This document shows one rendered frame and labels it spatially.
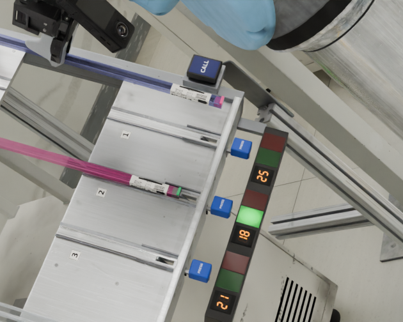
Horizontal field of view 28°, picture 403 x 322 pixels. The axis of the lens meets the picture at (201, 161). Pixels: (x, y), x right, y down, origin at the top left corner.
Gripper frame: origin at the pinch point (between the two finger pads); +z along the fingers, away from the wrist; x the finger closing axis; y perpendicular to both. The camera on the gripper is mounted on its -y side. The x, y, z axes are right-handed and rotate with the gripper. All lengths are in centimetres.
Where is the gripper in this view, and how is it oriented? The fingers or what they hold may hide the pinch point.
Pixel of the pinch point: (63, 57)
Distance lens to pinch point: 124.6
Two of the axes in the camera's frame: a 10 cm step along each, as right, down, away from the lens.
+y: -9.2, -3.8, -0.9
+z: -2.5, 4.1, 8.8
